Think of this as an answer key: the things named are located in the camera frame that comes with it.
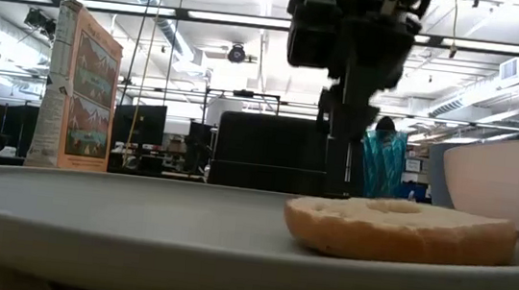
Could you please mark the round black ceiling camera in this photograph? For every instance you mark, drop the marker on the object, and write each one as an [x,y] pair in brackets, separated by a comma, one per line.
[236,53]

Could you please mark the bagel half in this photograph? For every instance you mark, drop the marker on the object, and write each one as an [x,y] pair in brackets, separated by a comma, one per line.
[399,237]

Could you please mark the gray plate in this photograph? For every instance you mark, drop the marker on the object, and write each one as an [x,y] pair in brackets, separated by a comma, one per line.
[136,219]

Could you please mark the pink bowl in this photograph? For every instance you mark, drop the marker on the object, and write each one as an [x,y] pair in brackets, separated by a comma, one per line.
[507,180]

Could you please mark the orange cereal box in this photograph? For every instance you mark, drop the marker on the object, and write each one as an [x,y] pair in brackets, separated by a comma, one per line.
[90,98]

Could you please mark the black ceiling spotlight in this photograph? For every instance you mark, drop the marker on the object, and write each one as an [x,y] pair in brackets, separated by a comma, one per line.
[36,19]

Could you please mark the black computer monitor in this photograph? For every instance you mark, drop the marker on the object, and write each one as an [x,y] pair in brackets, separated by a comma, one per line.
[146,123]

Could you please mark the teal faceted water bottle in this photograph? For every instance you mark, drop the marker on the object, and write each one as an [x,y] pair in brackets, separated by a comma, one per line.
[383,163]

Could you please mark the dark background furniture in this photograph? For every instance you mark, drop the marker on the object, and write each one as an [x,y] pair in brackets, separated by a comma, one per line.
[15,129]

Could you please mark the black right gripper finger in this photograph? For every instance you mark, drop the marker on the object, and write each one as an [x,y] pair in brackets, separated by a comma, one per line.
[340,110]
[364,117]

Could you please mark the blue storage bins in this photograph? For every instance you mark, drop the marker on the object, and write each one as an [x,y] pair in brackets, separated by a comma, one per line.
[414,190]

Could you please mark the black two-slot toaster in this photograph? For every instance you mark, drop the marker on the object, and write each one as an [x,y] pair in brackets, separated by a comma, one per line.
[264,150]

